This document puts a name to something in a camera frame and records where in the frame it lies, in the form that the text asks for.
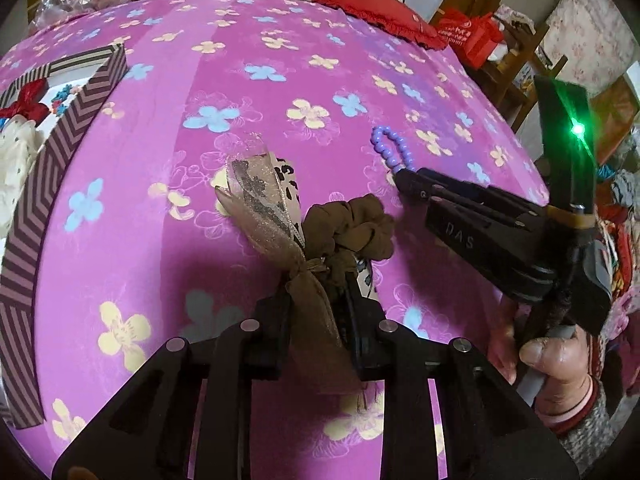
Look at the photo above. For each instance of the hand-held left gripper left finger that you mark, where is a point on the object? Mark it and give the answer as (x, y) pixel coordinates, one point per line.
(272, 325)

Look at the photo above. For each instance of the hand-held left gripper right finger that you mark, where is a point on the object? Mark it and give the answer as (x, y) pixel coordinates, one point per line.
(357, 320)

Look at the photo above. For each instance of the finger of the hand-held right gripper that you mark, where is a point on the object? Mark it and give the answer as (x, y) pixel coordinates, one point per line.
(440, 186)
(480, 245)

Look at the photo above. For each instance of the brown scrunchie with leopard bow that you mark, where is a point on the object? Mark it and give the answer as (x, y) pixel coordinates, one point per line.
(345, 230)

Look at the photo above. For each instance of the striped gift box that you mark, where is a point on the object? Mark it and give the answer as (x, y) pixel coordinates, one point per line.
(65, 135)

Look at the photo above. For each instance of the cream polka-dot scrunchie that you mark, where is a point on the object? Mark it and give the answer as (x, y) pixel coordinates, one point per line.
(15, 160)

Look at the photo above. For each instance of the person's right forearm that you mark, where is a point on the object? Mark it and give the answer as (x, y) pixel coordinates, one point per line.
(585, 440)

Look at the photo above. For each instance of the person's right hand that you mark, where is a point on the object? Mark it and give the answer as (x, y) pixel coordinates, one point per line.
(555, 362)

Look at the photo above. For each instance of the colourful patterned clothing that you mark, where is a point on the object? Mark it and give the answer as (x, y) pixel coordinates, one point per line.
(622, 260)

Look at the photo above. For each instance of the wooden chair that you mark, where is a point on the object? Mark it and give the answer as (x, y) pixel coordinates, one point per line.
(525, 57)

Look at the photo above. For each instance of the pink floral bedsheet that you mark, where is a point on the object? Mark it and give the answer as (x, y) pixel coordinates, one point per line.
(175, 210)

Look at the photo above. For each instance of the red shopping bag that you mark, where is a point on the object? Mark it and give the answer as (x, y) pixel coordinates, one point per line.
(470, 35)

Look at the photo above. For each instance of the red ruffled pillow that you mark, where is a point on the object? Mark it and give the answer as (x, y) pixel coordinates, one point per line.
(380, 10)

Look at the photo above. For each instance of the red ribbon bow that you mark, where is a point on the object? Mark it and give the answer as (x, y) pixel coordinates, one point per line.
(22, 102)

